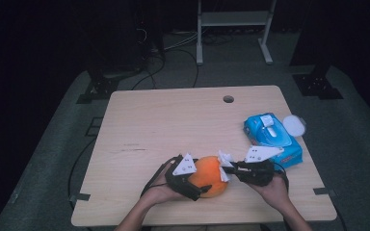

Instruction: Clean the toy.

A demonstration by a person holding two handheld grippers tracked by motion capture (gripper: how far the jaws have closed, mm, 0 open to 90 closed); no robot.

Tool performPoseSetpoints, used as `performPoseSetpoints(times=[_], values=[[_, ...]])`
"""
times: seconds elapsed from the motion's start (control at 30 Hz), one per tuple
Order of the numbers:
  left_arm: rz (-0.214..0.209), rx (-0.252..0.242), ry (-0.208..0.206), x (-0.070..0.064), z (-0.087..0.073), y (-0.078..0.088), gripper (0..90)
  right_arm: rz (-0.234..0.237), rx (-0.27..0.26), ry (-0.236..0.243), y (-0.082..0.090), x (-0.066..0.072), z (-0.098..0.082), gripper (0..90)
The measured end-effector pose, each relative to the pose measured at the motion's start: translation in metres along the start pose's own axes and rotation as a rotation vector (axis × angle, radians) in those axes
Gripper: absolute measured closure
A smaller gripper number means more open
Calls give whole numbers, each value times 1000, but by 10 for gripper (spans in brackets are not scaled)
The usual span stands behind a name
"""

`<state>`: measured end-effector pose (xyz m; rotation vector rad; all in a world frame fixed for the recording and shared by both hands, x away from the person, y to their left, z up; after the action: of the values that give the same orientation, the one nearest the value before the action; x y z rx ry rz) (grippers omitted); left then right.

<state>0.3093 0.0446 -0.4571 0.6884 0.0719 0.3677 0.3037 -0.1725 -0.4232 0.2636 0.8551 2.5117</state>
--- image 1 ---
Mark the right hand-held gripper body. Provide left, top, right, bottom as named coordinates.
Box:
left=237, top=145, right=285, bottom=188

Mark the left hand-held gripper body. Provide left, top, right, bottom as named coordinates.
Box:
left=164, top=152, right=204, bottom=202

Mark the orange plush fruit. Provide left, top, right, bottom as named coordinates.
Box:
left=187, top=155, right=229, bottom=199

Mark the white wet wipe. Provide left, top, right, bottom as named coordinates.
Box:
left=217, top=149, right=236, bottom=184

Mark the blue wet wipes pack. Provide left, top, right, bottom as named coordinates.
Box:
left=243, top=112, right=307, bottom=170

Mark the person's right hand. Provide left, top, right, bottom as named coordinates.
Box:
left=250, top=174, right=291, bottom=214

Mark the person's left hand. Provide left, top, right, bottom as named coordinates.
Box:
left=140, top=166, right=187, bottom=209

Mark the grey tape strip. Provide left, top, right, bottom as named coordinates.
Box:
left=312, top=187, right=337, bottom=197
left=69, top=192, right=92, bottom=203

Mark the black stand base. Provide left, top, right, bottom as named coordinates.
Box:
left=290, top=63, right=345, bottom=101
left=76, top=67, right=143, bottom=105

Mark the white metal stand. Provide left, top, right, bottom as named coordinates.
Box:
left=196, top=0, right=278, bottom=66

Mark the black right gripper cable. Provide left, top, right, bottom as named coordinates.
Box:
left=273, top=162, right=291, bottom=191

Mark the long black floor cable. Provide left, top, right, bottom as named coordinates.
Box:
left=67, top=137, right=98, bottom=210

